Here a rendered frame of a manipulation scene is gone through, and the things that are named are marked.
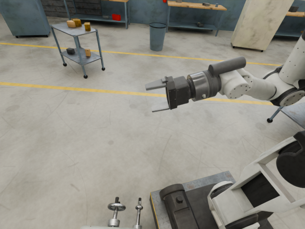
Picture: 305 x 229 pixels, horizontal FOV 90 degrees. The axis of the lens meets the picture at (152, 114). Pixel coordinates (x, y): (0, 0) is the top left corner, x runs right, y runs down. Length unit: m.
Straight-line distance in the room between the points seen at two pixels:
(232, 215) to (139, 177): 1.28
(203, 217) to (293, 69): 1.00
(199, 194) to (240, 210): 0.59
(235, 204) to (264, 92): 0.44
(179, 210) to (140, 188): 0.74
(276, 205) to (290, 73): 0.43
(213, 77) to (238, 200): 0.50
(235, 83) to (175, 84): 0.17
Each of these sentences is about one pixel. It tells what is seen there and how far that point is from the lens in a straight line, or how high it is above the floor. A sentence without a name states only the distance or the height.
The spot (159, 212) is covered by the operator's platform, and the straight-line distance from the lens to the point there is 1.39.
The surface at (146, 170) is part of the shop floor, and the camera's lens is 1.94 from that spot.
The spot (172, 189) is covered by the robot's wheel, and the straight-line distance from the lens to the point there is 1.24.
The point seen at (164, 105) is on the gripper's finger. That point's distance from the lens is 0.53.
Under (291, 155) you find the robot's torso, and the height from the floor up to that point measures 1.37.
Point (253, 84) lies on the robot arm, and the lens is 0.60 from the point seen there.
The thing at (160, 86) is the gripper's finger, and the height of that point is 1.51.
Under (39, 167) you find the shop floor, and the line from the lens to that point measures 2.28.
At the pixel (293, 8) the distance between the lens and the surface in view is 8.29.
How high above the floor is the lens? 1.75
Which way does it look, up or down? 44 degrees down
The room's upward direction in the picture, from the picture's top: 5 degrees clockwise
